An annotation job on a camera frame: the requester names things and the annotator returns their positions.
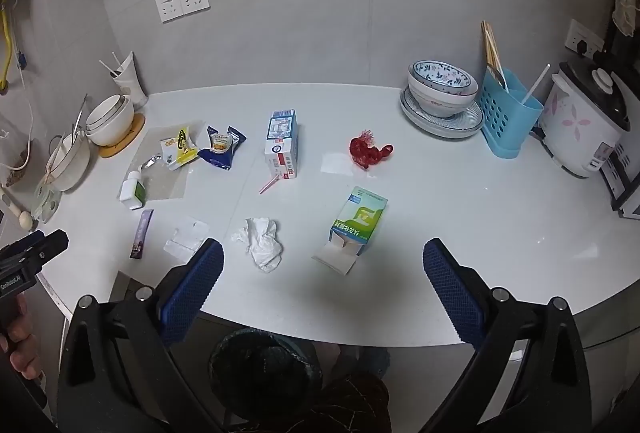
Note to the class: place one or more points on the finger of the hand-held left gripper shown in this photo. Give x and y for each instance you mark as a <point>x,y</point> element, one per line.
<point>47,245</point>
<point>22,243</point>

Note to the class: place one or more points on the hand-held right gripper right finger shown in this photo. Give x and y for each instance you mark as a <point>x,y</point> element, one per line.
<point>450,293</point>

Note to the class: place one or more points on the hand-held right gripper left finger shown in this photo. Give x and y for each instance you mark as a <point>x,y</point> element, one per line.
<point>192,293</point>

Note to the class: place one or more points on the black trash bin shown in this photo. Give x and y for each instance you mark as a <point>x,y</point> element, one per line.
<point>265,373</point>

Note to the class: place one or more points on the blue snack wrapper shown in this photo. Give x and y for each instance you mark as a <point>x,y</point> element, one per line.
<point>220,149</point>

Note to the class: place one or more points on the red mesh net bag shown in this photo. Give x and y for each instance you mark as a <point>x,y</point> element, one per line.
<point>367,150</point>

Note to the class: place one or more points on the person's left hand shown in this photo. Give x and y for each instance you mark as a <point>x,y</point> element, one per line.
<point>22,345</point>

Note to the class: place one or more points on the glass food container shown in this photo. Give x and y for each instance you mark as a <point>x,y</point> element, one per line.
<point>47,203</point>

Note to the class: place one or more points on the clear plastic blister packaging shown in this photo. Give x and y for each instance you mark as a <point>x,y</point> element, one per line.
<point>185,238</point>

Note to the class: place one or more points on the purple sachet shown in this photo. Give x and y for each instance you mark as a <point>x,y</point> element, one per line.
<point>141,233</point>

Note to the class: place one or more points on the clear plastic bag of nuts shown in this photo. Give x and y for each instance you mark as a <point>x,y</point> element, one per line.
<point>15,158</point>

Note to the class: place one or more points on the crumpled white tissue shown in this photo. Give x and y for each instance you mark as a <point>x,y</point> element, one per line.
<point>260,240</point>

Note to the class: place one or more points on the small white bottle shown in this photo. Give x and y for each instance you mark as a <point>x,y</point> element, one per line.
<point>132,189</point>

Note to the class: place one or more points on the green white carton box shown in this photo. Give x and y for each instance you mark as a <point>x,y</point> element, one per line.
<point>357,225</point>

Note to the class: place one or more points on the round wooden coaster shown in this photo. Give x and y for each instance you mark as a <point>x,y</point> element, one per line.
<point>122,143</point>

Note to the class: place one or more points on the large white bowl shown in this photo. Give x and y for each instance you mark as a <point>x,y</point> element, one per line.
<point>112,130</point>

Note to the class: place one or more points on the pink drinking straw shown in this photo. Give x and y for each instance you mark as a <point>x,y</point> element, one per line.
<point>270,185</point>

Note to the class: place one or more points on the silver foil scrap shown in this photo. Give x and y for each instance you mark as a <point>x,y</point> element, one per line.
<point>151,161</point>

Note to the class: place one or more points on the metal tongs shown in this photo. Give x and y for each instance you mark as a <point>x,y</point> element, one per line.
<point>80,113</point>

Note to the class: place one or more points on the yellow snack wrapper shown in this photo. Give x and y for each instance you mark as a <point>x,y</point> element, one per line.
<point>177,148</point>

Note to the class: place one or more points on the person's brown patterned pants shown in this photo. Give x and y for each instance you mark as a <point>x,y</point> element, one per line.
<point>350,400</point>

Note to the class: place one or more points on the white bowl dark rim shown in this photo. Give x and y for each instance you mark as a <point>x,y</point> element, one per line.
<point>107,110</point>

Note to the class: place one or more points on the blue striped plate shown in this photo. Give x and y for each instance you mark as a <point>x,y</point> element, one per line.
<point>460,125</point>

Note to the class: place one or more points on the blue white milk carton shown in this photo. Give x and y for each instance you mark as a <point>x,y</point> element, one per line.
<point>281,143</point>

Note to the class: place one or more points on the white slanted cup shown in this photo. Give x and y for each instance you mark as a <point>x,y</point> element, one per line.
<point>129,80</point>

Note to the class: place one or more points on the blue plastic cutlery holder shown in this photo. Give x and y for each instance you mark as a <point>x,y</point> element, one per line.
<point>507,118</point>

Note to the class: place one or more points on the thin white straw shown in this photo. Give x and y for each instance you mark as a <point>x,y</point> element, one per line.
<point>106,66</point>
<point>116,59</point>

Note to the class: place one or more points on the white bowl red line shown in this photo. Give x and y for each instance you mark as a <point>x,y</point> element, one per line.
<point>440,103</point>

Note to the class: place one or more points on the white floral rice cooker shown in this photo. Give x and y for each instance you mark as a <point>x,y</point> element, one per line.
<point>575,123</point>

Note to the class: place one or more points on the floral patterned bowl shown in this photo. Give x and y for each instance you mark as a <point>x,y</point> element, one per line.
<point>442,74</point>

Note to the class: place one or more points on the metal spoon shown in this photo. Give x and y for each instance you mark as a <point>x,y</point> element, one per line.
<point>497,78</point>

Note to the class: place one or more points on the white drinking straw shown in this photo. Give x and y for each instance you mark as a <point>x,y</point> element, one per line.
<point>536,83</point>

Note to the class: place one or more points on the bundle of wooden chopsticks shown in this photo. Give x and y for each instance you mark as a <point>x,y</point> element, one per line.
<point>492,48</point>

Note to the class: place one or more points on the wall socket with black plug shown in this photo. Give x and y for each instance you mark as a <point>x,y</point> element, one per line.
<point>582,38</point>

